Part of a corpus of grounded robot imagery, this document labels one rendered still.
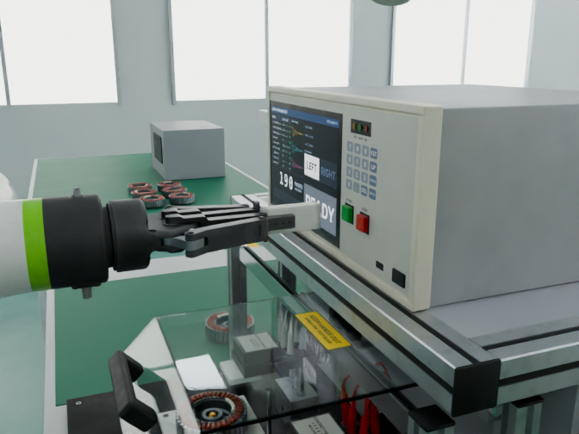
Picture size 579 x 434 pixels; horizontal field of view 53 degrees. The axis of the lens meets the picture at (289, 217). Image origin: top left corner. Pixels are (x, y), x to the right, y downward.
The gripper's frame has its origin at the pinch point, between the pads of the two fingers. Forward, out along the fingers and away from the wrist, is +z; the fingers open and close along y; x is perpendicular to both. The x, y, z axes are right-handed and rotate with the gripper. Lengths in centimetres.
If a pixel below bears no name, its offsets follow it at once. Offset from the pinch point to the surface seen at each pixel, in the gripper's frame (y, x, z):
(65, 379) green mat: -51, -43, -28
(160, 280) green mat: -98, -44, -1
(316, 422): 2.2, -26.3, 2.6
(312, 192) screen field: -10.9, 0.0, 7.5
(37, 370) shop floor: -201, -118, -44
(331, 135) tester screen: -5.3, 8.5, 7.5
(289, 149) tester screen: -19.7, 4.7, 7.5
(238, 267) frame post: -38.6, -19.9, 4.6
